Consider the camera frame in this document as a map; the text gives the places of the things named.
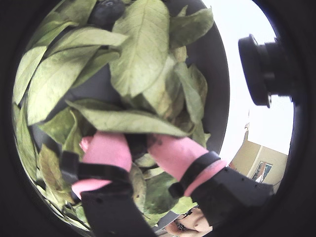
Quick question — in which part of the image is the dark grey round bowl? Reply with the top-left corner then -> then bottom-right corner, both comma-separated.
12,0 -> 232,234

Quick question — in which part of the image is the heap of green leaves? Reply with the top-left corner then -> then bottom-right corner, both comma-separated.
12,0 -> 215,228

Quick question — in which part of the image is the person in black patterned clothes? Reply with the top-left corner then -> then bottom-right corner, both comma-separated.
167,206 -> 213,234

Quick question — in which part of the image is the colourful wall picture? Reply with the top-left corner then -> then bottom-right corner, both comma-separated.
251,160 -> 273,183

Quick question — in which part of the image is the pink padded gripper finger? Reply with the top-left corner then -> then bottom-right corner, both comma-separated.
60,132 -> 158,237
147,135 -> 275,230

